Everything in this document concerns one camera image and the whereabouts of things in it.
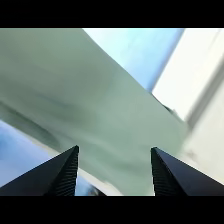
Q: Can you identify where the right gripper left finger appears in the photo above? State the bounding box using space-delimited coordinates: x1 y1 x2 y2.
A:
0 144 81 197

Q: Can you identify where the pale green garment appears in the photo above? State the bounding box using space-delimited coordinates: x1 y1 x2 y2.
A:
0 27 188 197

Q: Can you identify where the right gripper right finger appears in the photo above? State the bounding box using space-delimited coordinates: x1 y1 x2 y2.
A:
150 146 224 197

